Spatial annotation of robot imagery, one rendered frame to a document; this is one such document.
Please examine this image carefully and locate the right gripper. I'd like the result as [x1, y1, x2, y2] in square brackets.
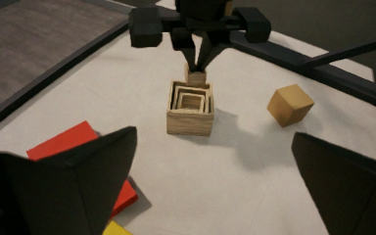
[129, 0, 271, 72]

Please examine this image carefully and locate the black metal support frame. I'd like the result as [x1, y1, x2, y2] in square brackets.
[297, 38, 376, 70]

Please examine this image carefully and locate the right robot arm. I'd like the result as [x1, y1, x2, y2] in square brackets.
[174, 0, 231, 13]

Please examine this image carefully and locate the brown cardboard cube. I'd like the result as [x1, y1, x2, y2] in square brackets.
[267, 83, 315, 128]

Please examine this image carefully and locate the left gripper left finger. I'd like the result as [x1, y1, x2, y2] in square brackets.
[0, 125, 138, 235]

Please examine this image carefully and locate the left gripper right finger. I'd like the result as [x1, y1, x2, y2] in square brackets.
[291, 132, 376, 235]

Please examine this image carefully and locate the red flat rectangular block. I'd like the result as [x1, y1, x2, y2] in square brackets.
[26, 120, 138, 220]

